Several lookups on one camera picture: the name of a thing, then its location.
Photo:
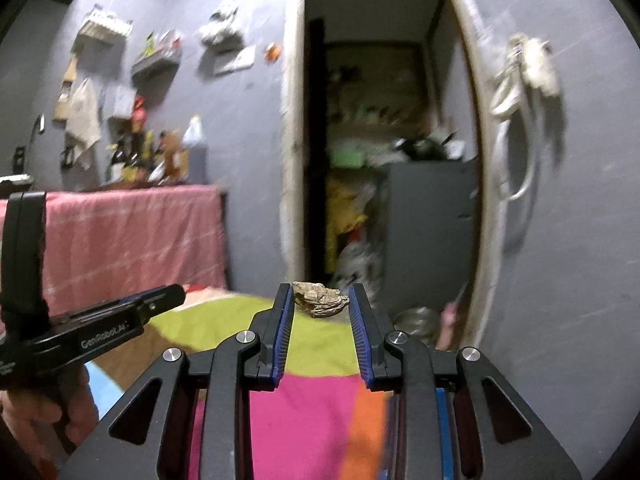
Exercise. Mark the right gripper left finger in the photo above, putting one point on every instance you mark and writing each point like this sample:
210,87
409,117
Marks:
191,408

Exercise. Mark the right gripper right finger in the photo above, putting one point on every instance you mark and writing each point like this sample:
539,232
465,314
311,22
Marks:
495,434

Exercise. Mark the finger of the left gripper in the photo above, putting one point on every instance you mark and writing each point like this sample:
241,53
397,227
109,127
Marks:
142,295
172,297

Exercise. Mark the brown scrap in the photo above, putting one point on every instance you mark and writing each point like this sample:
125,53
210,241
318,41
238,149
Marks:
317,300

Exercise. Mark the kitchen faucet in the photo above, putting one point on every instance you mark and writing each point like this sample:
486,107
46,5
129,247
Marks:
38,128

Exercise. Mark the left human hand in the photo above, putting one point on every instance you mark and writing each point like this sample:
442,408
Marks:
25,413

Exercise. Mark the metal pot on floor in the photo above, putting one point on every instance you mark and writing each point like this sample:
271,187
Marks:
420,322

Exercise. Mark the pink checked counter cloth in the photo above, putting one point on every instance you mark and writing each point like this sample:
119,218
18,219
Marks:
106,245

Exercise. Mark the pink bottle on floor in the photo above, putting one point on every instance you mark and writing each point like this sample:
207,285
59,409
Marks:
448,320

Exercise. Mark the clear plastic bottle on floor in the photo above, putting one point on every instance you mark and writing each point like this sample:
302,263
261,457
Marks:
361,262

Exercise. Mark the blue plastic bucket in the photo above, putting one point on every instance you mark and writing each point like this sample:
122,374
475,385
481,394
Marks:
444,435

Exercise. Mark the dark sauce bottle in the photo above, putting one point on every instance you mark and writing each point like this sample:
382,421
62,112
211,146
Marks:
119,158

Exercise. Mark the grey cabinet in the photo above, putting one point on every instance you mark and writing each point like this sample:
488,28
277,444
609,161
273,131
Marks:
430,233

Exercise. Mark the large dark vinegar jug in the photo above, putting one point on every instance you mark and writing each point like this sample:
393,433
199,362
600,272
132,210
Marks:
194,152

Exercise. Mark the yellow bag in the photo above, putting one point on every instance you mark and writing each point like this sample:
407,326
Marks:
343,215

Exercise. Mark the hanging beige towel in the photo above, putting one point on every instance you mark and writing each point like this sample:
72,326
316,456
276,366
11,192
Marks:
82,129

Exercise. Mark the wooden brush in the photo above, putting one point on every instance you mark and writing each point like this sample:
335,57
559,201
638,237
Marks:
62,103

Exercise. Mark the green box on shelf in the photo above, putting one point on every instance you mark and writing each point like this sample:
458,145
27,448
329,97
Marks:
347,158

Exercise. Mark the black wok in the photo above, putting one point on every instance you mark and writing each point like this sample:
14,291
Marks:
432,148

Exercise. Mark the hanging plastic bag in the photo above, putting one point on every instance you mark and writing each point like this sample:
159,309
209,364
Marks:
222,32

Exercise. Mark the white rubber glove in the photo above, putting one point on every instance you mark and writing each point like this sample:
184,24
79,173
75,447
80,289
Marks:
538,69

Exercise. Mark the white wall box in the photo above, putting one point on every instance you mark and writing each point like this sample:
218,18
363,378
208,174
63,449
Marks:
119,102

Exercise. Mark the grey wall shelf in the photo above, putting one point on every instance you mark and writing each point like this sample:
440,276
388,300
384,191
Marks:
160,60

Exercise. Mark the white wall switch panel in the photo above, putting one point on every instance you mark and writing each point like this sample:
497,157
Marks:
234,61

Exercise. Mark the orange wall hook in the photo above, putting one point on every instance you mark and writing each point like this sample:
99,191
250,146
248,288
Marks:
272,53

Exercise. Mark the white wall basket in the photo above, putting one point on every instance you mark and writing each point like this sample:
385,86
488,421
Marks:
104,26

